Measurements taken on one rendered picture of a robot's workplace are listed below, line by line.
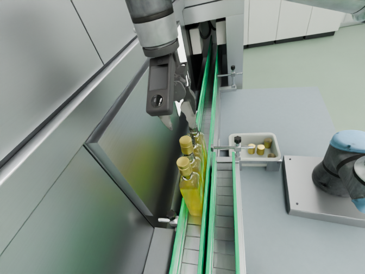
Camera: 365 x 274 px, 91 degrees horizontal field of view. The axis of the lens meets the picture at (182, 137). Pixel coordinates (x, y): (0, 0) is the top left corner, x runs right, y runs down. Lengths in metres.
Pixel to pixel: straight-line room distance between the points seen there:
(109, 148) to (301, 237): 0.72
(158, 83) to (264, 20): 4.00
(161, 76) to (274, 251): 0.69
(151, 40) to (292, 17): 4.11
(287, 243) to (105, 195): 0.64
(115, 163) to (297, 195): 0.69
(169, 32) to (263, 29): 4.00
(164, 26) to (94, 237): 0.42
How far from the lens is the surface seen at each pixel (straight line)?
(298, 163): 0.96
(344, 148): 0.75
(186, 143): 0.49
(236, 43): 1.43
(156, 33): 0.35
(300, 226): 0.86
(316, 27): 4.59
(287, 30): 4.43
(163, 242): 0.70
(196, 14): 1.39
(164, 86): 0.34
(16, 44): 0.35
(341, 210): 0.87
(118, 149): 0.43
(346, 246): 0.89
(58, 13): 0.43
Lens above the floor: 1.53
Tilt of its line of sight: 43 degrees down
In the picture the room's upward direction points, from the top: 16 degrees counter-clockwise
